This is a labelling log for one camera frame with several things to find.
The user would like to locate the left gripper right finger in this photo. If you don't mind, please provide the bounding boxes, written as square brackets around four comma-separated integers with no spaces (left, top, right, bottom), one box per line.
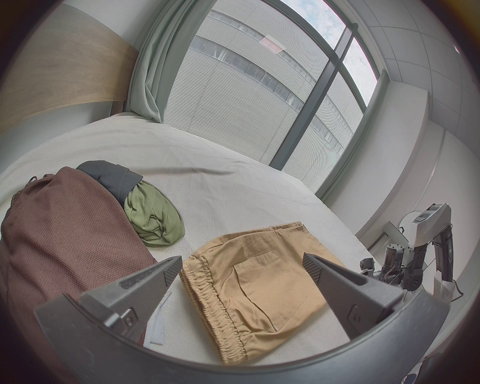
[302,253,405,342]

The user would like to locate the tan shorts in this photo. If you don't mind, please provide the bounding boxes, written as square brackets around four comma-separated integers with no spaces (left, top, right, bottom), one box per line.
[179,221,327,365]

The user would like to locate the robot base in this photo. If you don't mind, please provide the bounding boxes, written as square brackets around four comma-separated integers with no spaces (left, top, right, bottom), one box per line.
[433,277,456,301]

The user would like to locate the brown shorts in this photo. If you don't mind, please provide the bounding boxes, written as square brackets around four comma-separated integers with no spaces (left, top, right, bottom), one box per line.
[0,167,158,376]

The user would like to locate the window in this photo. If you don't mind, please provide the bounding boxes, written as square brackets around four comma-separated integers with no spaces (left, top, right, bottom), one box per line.
[161,0,379,194]

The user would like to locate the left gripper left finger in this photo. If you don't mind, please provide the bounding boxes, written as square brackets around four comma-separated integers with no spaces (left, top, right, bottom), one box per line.
[79,256,184,348]

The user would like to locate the pale blue garment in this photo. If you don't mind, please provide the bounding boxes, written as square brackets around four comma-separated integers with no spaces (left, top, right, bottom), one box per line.
[144,290,174,346]

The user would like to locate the black garment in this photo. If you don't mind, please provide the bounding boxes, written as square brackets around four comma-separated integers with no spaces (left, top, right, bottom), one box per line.
[76,160,144,207]

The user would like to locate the green garment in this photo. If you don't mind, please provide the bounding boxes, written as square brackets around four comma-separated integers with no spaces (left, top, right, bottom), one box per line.
[124,180,186,249]

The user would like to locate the bed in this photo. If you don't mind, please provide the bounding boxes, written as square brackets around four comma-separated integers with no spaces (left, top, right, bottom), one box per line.
[0,5,370,370]

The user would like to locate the grey-green curtain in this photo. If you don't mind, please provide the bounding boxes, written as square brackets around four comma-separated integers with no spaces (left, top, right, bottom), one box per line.
[124,0,222,124]

